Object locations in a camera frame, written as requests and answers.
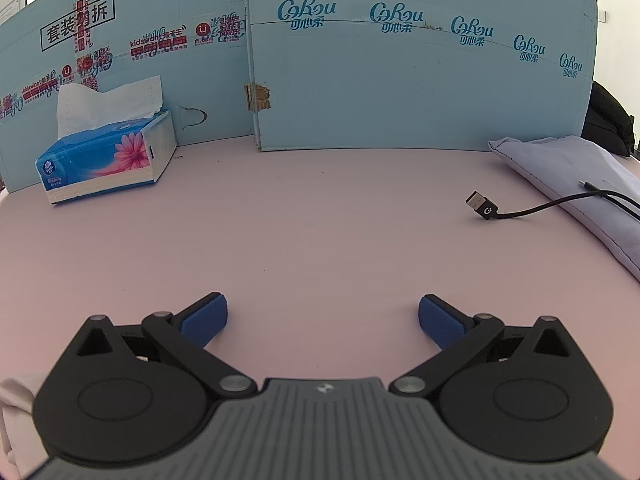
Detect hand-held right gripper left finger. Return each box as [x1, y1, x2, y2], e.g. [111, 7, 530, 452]
[70, 291, 260, 401]

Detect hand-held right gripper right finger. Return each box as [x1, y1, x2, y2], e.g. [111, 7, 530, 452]
[387, 294, 573, 401]

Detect beige cleaning cloth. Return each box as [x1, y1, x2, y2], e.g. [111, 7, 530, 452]
[0, 375, 51, 478]

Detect blue floral tissue box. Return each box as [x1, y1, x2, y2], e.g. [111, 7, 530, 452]
[34, 75, 178, 205]

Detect blue cardboard panel teal logos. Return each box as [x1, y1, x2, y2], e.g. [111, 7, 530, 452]
[244, 0, 599, 152]

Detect black USB cable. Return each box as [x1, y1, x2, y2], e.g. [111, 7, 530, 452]
[466, 180, 640, 221]

